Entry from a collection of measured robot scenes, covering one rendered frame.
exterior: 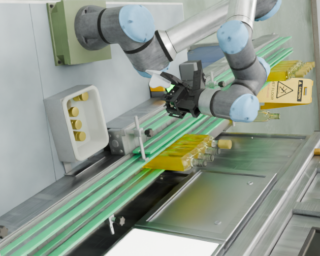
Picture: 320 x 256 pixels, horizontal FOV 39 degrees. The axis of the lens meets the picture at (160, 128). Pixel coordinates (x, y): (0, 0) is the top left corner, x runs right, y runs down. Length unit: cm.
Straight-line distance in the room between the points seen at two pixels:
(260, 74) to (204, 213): 55
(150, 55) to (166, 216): 55
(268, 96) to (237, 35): 386
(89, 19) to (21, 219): 65
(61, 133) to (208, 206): 56
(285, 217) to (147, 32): 74
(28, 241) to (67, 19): 70
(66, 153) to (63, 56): 32
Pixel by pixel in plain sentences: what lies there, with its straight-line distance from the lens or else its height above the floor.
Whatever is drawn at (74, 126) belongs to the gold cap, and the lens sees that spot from 154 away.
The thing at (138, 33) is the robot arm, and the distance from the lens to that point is 142.
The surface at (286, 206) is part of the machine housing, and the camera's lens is 159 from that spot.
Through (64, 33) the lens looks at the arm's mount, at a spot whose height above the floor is 81.
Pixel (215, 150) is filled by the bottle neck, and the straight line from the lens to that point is 169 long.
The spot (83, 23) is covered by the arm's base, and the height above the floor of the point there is 86.
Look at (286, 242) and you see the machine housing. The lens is 145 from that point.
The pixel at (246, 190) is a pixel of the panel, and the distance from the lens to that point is 166.
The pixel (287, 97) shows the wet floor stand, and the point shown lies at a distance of 497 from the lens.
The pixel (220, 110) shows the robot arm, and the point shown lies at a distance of 121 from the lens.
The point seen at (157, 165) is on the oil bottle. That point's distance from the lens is 169.
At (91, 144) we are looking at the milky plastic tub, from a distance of 163.
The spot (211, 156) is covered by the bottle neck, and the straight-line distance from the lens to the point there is 165.
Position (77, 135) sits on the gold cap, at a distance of 156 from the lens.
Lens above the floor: 188
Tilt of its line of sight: 33 degrees down
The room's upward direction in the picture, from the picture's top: 92 degrees clockwise
